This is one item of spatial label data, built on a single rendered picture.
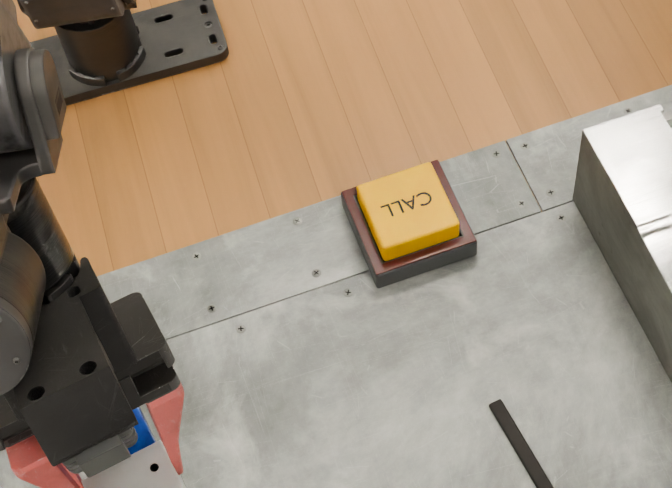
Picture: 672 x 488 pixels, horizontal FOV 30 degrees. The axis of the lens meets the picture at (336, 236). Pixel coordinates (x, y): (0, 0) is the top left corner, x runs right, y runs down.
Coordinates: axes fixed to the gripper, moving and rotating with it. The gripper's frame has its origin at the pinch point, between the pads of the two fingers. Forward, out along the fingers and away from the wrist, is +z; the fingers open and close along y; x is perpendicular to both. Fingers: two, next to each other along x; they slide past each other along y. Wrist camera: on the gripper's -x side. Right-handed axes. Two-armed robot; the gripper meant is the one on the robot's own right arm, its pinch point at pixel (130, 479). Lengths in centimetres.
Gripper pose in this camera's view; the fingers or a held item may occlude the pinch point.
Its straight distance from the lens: 73.5
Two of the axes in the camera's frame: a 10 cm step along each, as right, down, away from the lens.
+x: -3.7, -4.1, 8.4
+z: 2.9, 8.0, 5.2
